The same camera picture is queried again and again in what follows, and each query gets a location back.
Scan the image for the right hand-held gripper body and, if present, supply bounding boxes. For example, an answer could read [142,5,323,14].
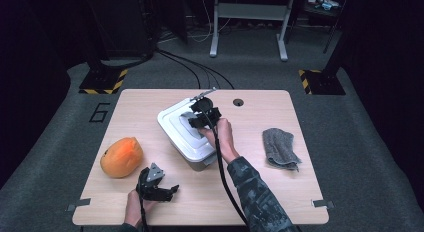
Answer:
[189,87,217,117]

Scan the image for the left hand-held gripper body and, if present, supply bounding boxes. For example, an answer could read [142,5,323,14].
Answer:
[135,162,168,202]

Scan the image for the white lid with grey handle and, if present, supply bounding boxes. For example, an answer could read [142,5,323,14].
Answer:
[157,97,218,164]

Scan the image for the grey transparent storage box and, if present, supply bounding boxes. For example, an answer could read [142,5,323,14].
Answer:
[169,138,218,172]

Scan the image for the orange mango-shaped fruit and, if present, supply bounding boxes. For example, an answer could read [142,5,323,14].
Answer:
[99,136,144,179]

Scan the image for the grey cloth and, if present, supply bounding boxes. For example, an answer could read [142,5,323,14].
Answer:
[262,127,303,172]

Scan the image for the person's left hand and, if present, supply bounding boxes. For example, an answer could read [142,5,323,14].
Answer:
[123,189,158,228]

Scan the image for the person's right hand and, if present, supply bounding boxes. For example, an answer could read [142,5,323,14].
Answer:
[199,117,240,165]

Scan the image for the black cabinet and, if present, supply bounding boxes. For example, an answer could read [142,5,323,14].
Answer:
[83,0,158,60]

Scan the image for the dark shelf with clutter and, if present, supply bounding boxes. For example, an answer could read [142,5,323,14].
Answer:
[303,0,349,53]

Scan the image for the left hand-held gripper cable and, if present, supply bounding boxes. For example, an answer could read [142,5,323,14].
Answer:
[138,191,150,232]

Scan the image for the hand-held gripper cable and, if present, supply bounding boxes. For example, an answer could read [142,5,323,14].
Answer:
[138,191,150,232]
[203,110,249,226]

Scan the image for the black floor cables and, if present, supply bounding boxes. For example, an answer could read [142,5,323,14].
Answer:
[156,48,235,90]

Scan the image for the right hand-held gripper cable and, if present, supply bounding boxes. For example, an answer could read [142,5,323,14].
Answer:
[203,110,249,226]

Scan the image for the grey table bracket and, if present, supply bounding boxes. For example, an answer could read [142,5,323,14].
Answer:
[66,197,92,212]
[311,199,335,210]

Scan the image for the white cables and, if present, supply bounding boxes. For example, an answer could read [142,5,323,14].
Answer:
[186,0,231,43]

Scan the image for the black yellow striped base plate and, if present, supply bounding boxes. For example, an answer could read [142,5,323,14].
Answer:
[298,69,347,96]
[78,69,129,95]

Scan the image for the white metal desk frame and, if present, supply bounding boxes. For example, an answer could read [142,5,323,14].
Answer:
[209,0,296,62]

